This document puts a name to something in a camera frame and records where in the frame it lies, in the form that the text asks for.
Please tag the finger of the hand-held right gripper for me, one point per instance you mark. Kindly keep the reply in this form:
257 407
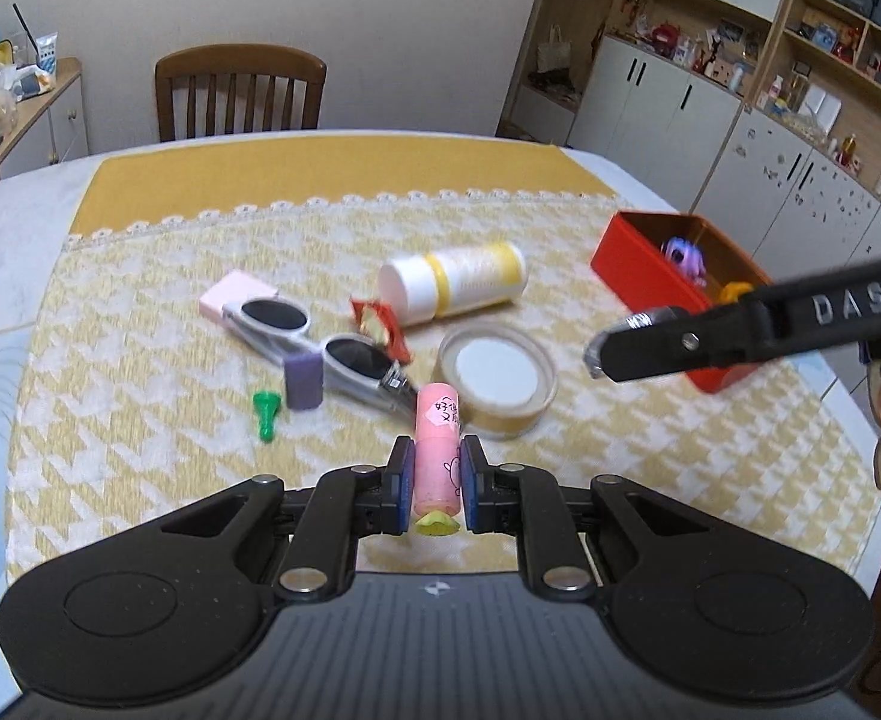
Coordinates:
673 349

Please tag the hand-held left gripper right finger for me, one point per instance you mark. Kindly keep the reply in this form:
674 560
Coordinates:
474 480

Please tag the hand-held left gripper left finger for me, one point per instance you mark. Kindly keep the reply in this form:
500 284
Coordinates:
403 477

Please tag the pink tube with green cap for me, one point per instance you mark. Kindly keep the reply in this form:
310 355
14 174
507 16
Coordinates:
437 457

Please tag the small yellow toy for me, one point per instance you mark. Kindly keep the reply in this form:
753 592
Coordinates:
734 291

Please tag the red storage box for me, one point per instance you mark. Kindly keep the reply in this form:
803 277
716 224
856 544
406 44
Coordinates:
635 270

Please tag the purple toy figure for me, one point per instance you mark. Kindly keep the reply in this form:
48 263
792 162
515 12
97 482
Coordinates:
684 259

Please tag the purple block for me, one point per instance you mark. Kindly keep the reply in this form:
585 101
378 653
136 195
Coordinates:
304 382

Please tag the small green game piece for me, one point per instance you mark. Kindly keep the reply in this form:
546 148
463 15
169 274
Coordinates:
266 416

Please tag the red snack wrapper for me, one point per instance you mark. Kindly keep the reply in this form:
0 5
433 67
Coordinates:
379 322

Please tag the white and yellow bottle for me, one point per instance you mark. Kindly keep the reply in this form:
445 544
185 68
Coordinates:
455 281

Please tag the white frame sunglasses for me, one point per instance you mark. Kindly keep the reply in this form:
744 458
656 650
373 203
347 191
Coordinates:
275 315

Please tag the pink rectangular pad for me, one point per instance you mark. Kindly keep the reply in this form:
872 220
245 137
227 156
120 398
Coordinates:
234 292

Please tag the beige tote bag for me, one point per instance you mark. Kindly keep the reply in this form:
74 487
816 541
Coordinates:
554 52

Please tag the yellow houndstooth tablecloth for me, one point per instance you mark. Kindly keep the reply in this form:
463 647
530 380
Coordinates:
185 187

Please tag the brown wooden chair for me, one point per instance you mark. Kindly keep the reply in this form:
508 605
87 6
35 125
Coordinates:
238 86

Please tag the white side cabinet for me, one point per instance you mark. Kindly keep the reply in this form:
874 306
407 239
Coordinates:
58 127

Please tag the white and wood wall cabinet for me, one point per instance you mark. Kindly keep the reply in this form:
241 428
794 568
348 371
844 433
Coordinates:
778 157

